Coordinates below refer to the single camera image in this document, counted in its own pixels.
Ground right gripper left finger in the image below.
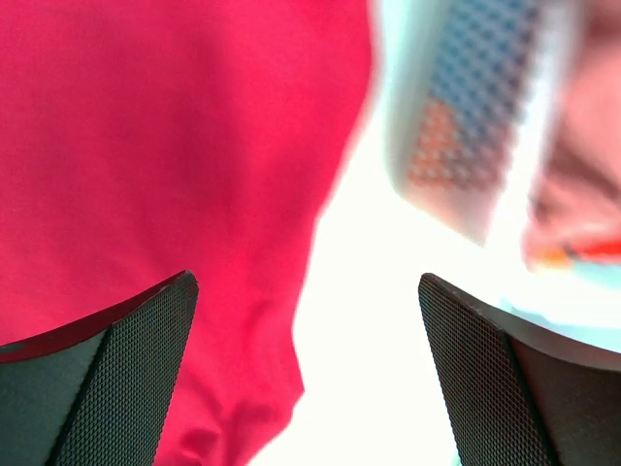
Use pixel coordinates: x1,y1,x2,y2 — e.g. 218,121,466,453
1,271,199,465

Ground bright red t shirt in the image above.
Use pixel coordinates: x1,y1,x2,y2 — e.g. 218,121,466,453
540,237,621,266

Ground crimson red t shirt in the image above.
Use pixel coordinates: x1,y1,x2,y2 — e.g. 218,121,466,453
1,1,372,465

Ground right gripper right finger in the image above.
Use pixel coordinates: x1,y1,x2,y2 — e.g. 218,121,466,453
418,273,620,465

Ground white plastic laundry basket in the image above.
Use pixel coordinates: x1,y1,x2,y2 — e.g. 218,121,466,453
385,1,620,351

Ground salmon pink t shirt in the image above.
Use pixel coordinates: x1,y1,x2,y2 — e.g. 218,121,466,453
523,1,620,268

